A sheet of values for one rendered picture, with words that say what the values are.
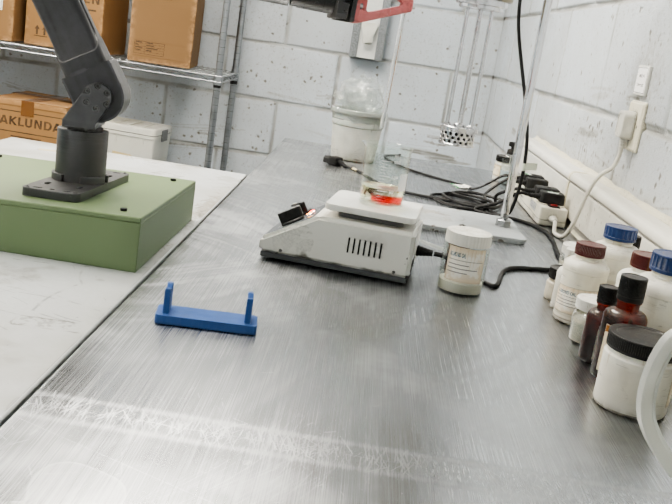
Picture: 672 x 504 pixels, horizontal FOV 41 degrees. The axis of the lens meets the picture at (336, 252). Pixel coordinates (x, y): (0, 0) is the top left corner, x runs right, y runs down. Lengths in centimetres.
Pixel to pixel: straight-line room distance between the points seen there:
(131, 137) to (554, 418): 277
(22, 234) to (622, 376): 66
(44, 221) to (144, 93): 270
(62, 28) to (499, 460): 73
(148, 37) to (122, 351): 260
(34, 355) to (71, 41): 47
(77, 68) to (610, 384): 70
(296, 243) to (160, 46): 225
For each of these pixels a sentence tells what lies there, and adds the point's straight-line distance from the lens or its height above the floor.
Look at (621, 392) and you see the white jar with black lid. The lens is 86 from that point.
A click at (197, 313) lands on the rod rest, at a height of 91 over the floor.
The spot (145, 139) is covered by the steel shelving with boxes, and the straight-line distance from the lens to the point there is 341.
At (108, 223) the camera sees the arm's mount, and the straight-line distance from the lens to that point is 103.
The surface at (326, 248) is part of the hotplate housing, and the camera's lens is 114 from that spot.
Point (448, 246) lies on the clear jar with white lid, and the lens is 114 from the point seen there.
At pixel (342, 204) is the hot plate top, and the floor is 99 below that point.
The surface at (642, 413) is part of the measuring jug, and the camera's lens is 65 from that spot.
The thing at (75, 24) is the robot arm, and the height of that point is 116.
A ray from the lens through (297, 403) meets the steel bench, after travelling 74.
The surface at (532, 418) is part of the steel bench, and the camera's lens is 81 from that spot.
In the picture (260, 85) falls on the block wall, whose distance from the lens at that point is 364.
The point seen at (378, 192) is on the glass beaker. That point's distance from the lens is 116.
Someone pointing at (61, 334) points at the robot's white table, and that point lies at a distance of 84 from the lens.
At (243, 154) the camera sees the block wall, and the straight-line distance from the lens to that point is 367.
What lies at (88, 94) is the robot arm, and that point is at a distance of 112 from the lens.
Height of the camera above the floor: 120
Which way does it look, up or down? 14 degrees down
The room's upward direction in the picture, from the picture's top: 9 degrees clockwise
